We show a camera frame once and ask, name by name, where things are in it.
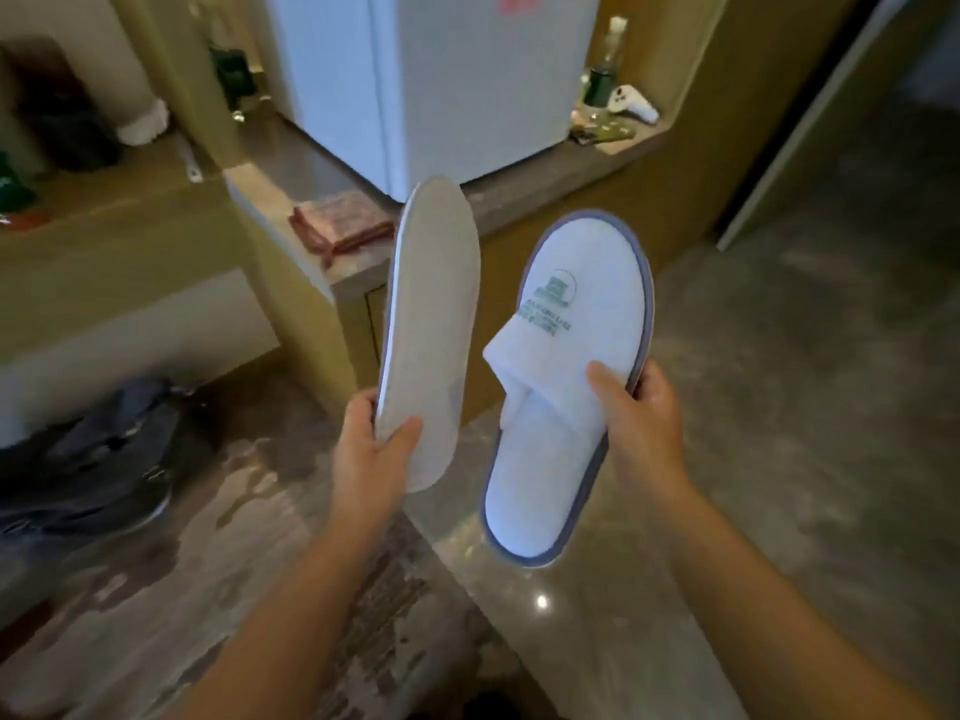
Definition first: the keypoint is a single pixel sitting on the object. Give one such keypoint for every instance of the person's right hand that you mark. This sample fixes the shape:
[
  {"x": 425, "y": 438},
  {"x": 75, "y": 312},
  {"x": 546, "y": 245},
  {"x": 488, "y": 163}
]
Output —
[{"x": 645, "y": 434}]

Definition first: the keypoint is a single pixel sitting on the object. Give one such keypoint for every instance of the person's left hand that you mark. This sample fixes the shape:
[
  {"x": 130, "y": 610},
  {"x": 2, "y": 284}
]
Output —
[{"x": 364, "y": 472}]

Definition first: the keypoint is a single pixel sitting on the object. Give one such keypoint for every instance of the person's right thumb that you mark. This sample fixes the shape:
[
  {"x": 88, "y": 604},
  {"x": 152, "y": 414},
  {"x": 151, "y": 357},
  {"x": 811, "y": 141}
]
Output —
[{"x": 609, "y": 387}]

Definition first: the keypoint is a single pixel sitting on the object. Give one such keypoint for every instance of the person's left thumb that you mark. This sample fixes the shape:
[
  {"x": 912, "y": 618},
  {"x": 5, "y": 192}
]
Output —
[{"x": 403, "y": 440}]

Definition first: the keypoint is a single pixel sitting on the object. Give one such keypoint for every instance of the white slipper with green print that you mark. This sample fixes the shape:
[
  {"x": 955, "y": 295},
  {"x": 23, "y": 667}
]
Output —
[{"x": 562, "y": 382}]

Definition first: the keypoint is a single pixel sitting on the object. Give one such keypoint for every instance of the white slipper showing sole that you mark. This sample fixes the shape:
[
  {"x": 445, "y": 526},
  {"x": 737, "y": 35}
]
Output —
[{"x": 431, "y": 329}]

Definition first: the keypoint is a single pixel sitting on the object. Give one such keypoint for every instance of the person's left forearm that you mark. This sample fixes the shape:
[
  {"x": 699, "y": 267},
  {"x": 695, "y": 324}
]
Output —
[{"x": 292, "y": 622}]

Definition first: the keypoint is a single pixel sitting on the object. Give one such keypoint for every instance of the person's right forearm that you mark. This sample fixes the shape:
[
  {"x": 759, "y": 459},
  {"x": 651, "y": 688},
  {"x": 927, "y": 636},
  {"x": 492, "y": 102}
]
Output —
[{"x": 765, "y": 599}]

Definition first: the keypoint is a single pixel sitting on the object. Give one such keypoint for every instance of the wooden cabinet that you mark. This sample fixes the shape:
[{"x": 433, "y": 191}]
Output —
[{"x": 465, "y": 239}]

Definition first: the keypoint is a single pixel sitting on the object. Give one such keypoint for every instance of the white hair dryer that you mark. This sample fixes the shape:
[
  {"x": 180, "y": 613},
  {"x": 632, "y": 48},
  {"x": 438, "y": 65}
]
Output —
[{"x": 634, "y": 103}]

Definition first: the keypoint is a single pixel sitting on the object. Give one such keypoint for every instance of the dark green cup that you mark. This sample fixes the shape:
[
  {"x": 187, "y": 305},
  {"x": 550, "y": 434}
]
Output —
[{"x": 598, "y": 88}]

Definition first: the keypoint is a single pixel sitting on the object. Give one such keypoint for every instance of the dark grey bag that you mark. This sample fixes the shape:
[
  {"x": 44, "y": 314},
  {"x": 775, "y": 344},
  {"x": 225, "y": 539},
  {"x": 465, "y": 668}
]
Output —
[{"x": 90, "y": 457}]

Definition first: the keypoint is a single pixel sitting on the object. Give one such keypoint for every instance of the clear glass bottle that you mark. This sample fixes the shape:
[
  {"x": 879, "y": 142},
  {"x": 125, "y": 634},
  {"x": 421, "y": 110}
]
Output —
[{"x": 606, "y": 59}]

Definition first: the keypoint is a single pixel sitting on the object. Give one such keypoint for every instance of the white mini fridge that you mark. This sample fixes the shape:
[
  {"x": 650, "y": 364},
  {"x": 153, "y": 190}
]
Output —
[{"x": 450, "y": 74}]

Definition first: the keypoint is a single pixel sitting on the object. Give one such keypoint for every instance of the dark green bottle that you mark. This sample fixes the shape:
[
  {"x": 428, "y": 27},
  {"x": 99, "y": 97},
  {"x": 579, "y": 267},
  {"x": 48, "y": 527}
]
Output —
[{"x": 231, "y": 74}]

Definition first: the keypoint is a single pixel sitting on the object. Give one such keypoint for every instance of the dark kettle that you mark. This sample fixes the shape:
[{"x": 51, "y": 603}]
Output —
[{"x": 64, "y": 112}]

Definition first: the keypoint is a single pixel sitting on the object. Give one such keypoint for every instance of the white door frame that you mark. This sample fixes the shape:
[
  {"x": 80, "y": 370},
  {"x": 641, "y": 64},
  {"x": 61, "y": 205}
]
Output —
[{"x": 806, "y": 119}]

